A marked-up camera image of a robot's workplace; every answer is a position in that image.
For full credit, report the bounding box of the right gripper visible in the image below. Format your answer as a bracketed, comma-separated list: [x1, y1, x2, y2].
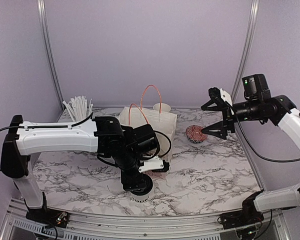
[201, 97, 261, 139]

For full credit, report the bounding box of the white paper cup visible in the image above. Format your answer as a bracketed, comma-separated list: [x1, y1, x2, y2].
[130, 190, 152, 203]

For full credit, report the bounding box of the paper takeout bag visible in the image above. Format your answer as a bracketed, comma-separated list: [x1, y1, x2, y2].
[118, 91, 177, 165]

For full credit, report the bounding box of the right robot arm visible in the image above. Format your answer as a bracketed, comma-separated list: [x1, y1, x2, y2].
[201, 73, 300, 224]

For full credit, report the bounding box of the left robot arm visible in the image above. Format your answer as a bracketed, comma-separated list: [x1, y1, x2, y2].
[0, 115, 164, 223]

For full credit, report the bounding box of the red patterned small bowl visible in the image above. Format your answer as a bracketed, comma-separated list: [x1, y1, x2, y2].
[185, 125, 207, 144]

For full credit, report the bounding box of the stack of white paper cups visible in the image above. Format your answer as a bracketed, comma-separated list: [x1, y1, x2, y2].
[153, 103, 171, 112]

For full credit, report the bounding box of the black cup with straws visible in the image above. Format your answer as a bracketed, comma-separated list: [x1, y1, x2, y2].
[62, 95, 94, 122]

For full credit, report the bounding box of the right aluminium frame post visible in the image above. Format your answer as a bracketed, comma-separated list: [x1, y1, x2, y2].
[231, 0, 260, 100]

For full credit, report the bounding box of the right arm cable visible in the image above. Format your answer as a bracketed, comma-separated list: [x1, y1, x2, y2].
[232, 108, 300, 163]

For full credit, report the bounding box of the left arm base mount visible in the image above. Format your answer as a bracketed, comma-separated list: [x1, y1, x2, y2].
[26, 193, 69, 228]

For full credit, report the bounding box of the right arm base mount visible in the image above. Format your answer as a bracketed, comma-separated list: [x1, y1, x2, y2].
[217, 197, 264, 230]

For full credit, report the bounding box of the aluminium front rail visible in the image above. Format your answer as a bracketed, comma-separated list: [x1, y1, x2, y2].
[0, 199, 293, 240]

